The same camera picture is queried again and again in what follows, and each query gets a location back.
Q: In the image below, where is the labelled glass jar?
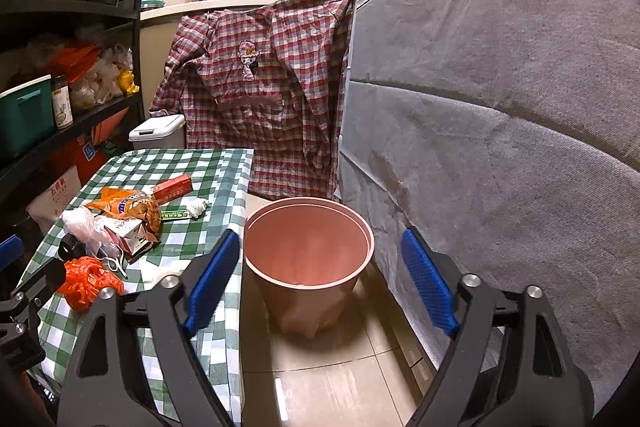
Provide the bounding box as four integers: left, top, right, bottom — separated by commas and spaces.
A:
51, 75, 73, 129

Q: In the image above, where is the white tissue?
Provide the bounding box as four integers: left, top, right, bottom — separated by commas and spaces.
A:
182, 197, 209, 219

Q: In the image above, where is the red white carton box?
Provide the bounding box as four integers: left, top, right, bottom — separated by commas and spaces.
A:
98, 216, 152, 259

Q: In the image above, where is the white paper bag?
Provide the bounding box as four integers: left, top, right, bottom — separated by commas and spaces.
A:
27, 166, 81, 235

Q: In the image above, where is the black metal shelf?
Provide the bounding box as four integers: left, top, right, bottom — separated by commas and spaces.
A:
0, 0, 158, 208

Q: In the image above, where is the red toothpaste box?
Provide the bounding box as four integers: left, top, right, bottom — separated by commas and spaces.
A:
152, 173, 193, 206

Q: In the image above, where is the green checkered tablecloth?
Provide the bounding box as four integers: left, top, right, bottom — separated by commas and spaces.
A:
29, 148, 253, 423

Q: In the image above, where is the pink trash bin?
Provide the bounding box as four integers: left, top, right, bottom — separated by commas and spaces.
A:
244, 197, 375, 339

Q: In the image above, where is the orange snack bag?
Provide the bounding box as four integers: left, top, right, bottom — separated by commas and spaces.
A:
86, 186, 162, 244

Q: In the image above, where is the green candy wrapper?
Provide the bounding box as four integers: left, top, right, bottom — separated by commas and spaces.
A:
160, 209, 192, 221

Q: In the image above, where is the grey fabric cover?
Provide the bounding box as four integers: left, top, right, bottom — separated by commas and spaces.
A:
340, 0, 639, 407

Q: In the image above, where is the red plaid shirt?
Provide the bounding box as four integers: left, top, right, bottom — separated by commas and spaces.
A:
150, 0, 354, 199

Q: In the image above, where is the white lidded bin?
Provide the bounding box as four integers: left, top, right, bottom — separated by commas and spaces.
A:
129, 114, 186, 150

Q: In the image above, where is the teal storage box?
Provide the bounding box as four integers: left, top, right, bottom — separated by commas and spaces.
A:
0, 75, 55, 155

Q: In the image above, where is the orange plastic bag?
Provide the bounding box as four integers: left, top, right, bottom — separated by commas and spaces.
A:
58, 256, 124, 313

